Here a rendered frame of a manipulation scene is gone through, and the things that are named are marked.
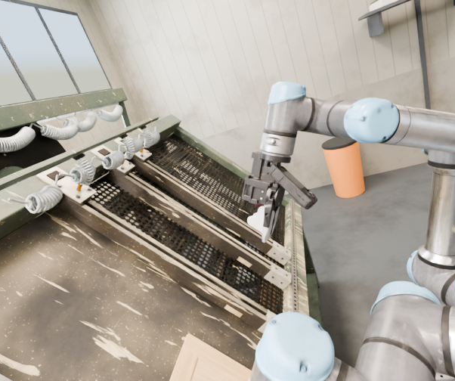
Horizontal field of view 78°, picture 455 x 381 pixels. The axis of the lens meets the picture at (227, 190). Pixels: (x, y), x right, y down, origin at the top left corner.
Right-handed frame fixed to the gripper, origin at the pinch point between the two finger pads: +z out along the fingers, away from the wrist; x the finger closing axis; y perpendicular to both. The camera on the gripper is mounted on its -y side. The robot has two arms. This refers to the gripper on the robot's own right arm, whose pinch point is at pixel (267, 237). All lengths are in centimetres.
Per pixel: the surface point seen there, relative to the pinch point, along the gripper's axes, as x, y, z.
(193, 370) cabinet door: -3, 16, 52
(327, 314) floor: -162, -20, 114
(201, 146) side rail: -133, 102, -3
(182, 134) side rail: -127, 117, -10
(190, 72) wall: -310, 243, -87
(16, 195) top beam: 11, 85, 9
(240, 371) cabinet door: -17, 4, 58
